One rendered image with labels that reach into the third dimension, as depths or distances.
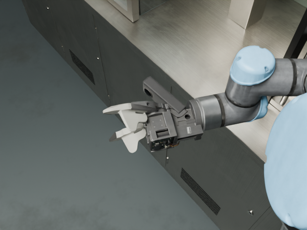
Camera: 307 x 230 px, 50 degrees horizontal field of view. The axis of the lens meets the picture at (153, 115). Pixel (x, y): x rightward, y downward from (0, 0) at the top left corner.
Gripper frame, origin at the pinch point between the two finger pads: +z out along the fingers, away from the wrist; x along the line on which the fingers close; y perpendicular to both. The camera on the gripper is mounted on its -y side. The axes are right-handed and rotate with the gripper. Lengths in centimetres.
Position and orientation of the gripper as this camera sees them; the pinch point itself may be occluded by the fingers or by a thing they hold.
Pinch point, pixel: (104, 124)
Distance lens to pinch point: 71.1
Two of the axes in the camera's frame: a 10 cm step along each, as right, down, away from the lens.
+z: -9.7, 2.0, -1.4
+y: 2.3, 8.8, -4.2
